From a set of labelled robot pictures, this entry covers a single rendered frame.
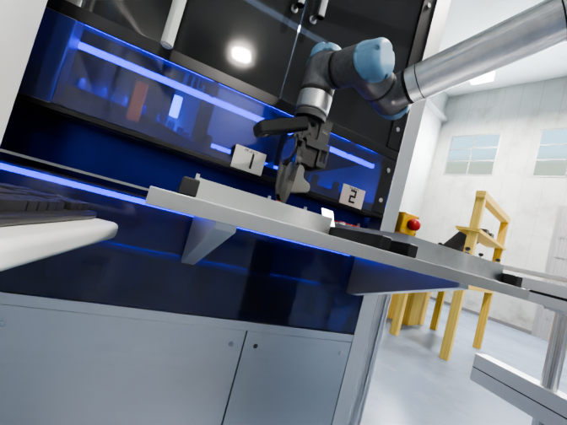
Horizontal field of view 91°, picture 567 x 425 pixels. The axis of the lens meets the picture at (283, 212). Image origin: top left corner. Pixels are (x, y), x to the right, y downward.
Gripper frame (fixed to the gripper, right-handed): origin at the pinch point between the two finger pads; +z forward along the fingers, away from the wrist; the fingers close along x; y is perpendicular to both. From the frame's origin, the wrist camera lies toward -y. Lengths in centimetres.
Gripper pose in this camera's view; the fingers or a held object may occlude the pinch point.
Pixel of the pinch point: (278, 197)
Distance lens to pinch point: 61.3
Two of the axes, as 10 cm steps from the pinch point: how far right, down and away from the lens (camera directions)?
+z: -2.6, 9.6, -0.5
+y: 8.9, 2.6, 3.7
